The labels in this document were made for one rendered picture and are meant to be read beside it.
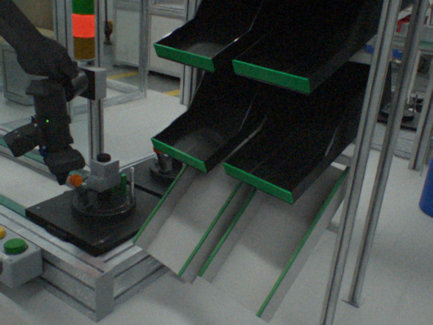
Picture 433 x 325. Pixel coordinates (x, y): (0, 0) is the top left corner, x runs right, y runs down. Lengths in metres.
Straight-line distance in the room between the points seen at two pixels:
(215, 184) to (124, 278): 0.26
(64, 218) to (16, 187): 0.30
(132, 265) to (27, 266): 0.20
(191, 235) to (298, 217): 0.19
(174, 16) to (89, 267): 5.42
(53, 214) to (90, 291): 0.23
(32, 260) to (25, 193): 0.35
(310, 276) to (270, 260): 0.33
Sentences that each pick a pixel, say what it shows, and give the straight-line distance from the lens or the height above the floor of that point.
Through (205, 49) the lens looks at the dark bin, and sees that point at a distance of 0.77.
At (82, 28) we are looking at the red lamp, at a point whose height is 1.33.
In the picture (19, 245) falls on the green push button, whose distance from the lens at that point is 1.00.
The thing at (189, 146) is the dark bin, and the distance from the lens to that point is 0.82.
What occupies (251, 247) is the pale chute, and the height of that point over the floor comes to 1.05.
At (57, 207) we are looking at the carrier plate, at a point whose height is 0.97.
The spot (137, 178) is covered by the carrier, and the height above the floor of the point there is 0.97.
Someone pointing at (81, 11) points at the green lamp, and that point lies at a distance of 1.18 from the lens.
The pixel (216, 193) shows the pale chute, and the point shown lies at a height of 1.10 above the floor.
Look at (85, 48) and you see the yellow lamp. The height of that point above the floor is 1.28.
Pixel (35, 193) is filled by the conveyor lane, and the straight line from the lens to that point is 1.31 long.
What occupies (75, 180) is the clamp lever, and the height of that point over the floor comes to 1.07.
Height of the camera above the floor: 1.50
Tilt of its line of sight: 22 degrees down
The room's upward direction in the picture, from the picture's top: 5 degrees clockwise
